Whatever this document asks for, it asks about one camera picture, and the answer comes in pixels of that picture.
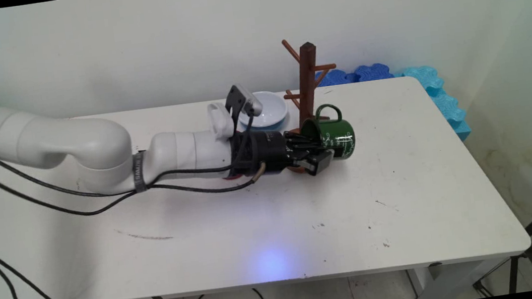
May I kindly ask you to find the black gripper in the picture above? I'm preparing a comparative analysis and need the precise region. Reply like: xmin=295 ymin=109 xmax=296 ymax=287
xmin=229 ymin=122 xmax=337 ymax=186

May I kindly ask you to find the green enamel mug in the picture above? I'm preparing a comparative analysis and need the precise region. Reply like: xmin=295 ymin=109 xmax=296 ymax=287
xmin=298 ymin=101 xmax=358 ymax=165

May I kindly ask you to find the wooden mug tree stand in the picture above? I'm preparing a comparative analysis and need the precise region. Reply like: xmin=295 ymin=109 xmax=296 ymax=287
xmin=271 ymin=34 xmax=350 ymax=176

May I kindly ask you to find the blue and white bowl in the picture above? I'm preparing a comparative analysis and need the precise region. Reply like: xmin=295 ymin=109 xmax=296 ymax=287
xmin=236 ymin=88 xmax=291 ymax=133

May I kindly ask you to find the grey table leg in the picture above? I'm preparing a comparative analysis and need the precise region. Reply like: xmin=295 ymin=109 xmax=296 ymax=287
xmin=405 ymin=255 xmax=513 ymax=299

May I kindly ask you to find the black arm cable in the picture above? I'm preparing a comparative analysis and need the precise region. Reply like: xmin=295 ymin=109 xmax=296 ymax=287
xmin=0 ymin=109 xmax=250 ymax=211
xmin=0 ymin=124 xmax=258 ymax=227

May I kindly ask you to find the light blue foam mat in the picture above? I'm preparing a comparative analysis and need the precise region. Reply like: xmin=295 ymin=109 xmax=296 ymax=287
xmin=393 ymin=61 xmax=472 ymax=148

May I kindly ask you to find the dark blue foam mat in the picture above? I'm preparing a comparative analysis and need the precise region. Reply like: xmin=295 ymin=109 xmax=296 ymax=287
xmin=315 ymin=61 xmax=396 ymax=88

